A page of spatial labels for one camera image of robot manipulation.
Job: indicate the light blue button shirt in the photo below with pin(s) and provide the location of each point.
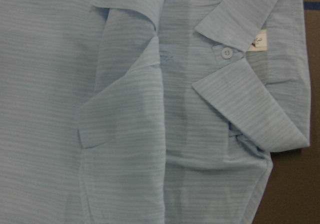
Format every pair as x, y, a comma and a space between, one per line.
147, 111

